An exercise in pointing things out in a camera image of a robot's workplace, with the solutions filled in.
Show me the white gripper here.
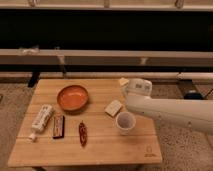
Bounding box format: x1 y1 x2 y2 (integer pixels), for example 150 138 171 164
118 78 152 98

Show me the red chili pepper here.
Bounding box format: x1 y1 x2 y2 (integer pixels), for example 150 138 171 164
79 121 87 147

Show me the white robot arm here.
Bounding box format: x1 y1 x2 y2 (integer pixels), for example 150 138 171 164
118 78 213 135

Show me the white ceramic cup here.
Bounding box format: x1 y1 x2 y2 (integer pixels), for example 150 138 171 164
115 112 136 135

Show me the beige sponge block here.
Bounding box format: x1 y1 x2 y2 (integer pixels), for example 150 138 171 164
105 100 122 117

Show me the orange bowl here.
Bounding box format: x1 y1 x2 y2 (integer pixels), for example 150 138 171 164
57 85 89 111

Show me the wooden table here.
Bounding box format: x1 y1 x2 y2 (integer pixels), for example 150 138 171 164
8 79 162 167

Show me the dark blue box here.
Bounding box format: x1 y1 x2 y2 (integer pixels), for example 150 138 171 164
184 92 204 100

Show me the dark chocolate bar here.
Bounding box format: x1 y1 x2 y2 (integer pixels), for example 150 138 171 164
53 115 65 139

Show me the white tube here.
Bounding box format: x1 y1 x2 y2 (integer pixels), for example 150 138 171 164
29 104 54 142

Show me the metal shelf rail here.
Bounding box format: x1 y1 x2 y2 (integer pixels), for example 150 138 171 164
0 48 213 67

